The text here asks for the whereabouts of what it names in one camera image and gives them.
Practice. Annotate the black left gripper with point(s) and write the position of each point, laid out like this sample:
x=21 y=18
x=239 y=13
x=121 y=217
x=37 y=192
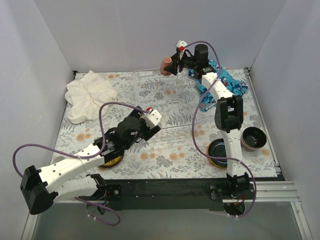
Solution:
x=152 y=131

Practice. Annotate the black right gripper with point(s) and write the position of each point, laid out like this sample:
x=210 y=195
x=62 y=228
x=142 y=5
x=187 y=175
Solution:
x=177 y=66

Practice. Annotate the salmon pink ceramic mug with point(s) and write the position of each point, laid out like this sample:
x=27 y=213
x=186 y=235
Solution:
x=167 y=61

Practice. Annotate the white wire dish rack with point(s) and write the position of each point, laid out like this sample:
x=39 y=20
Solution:
x=174 y=96

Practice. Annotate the dark red bowl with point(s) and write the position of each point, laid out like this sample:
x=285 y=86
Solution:
x=253 y=139

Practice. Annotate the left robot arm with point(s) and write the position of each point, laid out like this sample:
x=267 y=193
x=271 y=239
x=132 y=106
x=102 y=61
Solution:
x=42 y=187

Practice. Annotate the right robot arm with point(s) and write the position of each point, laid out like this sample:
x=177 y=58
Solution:
x=228 y=116

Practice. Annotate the yellow patterned plate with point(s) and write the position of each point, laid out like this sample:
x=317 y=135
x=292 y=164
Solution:
x=112 y=163

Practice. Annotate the blue shark print cloth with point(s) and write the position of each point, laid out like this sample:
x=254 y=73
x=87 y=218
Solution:
x=225 y=86

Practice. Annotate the white crumpled cloth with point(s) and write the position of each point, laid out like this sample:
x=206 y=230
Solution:
x=87 y=95

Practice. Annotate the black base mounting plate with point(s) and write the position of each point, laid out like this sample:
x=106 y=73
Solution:
x=163 y=194

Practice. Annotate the black iridescent plate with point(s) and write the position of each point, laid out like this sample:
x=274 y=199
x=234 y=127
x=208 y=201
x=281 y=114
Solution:
x=217 y=149

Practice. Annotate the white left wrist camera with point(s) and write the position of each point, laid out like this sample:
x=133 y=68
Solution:
x=152 y=118

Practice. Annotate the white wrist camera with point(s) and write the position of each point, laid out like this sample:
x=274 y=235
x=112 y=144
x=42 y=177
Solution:
x=152 y=118
x=180 y=45

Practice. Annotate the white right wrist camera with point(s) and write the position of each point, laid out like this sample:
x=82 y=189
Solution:
x=180 y=45

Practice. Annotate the aluminium frame rail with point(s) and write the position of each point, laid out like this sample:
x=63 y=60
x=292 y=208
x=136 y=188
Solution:
x=272 y=211

